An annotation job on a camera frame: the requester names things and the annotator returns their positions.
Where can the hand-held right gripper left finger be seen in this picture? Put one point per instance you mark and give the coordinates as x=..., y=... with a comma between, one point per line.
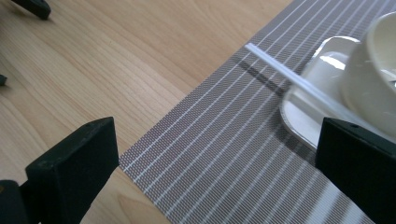
x=71, y=169

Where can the white square plate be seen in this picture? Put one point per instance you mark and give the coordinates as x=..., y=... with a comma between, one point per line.
x=299, y=121

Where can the white chopstick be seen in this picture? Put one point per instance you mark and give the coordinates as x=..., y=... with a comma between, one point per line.
x=280, y=67

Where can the cream bowl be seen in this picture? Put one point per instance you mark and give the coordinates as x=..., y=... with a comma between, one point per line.
x=367, y=87

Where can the brown white-striped woven placemat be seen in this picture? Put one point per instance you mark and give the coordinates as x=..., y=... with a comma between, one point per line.
x=218, y=140

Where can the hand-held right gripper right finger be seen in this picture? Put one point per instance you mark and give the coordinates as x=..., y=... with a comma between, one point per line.
x=358, y=165

